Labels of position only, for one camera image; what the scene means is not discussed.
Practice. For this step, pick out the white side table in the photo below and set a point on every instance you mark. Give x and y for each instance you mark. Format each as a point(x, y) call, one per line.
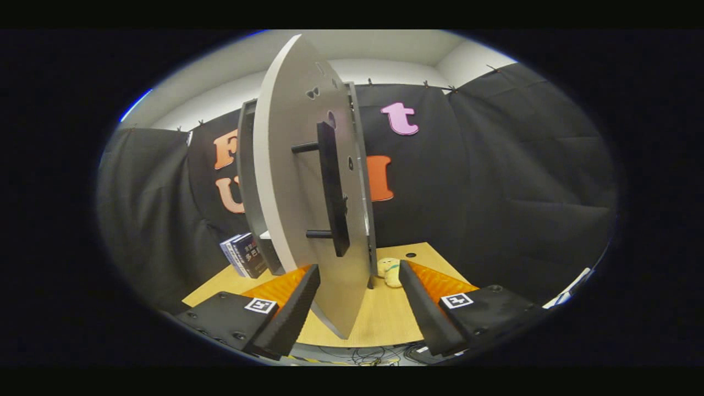
point(569, 289)

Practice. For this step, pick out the yellow plush toy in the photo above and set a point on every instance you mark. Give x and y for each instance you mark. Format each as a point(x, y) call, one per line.
point(389, 271)

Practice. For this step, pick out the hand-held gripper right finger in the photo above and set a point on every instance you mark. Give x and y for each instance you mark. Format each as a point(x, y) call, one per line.
point(423, 313)

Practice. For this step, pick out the grey cabinet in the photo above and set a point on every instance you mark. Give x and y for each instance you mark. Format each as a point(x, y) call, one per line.
point(247, 181)

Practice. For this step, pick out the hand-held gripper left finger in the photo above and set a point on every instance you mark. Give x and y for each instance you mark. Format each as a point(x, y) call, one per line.
point(294, 308)

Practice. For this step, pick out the dark blue book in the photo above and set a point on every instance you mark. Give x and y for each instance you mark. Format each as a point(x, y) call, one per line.
point(252, 256)

